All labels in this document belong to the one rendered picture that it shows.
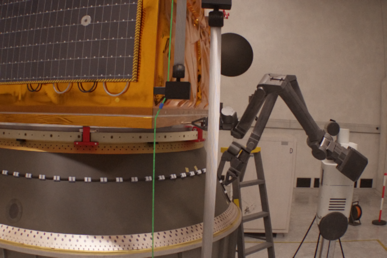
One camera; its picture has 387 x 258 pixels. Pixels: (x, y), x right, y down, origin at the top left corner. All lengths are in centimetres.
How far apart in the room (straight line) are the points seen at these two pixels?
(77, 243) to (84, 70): 79
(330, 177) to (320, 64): 826
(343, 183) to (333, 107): 818
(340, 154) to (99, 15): 122
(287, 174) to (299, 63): 455
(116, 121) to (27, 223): 70
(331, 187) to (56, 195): 133
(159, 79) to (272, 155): 431
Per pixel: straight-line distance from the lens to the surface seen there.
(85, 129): 206
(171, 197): 220
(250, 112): 190
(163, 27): 183
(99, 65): 180
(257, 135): 227
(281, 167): 601
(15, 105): 207
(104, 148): 213
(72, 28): 189
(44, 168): 210
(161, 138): 223
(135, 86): 178
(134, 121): 179
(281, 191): 606
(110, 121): 182
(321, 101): 1010
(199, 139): 251
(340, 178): 200
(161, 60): 181
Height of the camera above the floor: 184
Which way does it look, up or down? 3 degrees down
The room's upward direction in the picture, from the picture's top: 2 degrees clockwise
